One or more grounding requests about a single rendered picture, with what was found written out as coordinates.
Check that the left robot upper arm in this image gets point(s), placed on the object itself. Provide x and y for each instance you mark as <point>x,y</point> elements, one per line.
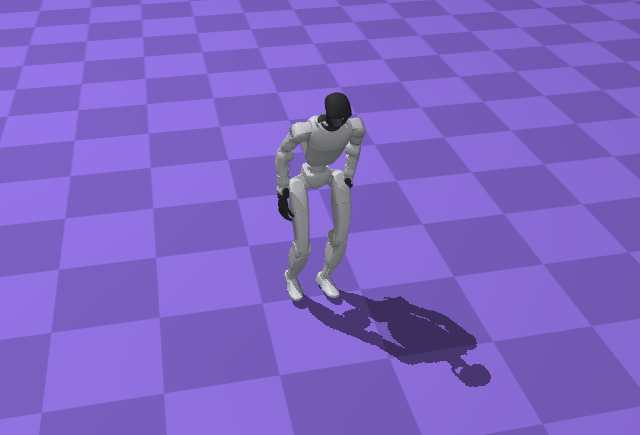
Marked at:
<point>358,132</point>

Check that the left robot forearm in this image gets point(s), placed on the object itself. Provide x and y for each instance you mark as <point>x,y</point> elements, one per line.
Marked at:
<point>350,165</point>

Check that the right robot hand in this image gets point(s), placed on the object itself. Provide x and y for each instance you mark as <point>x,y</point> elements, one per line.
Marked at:
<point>283,205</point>

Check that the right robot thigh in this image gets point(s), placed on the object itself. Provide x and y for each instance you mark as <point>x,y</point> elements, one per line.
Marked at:
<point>299,206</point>

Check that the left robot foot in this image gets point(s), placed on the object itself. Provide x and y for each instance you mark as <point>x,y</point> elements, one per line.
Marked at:
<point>327,286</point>

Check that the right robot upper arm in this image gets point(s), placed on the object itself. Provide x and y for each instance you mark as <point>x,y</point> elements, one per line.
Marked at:
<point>298,132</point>

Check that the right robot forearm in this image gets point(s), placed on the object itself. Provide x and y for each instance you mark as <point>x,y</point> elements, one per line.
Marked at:
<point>282,173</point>

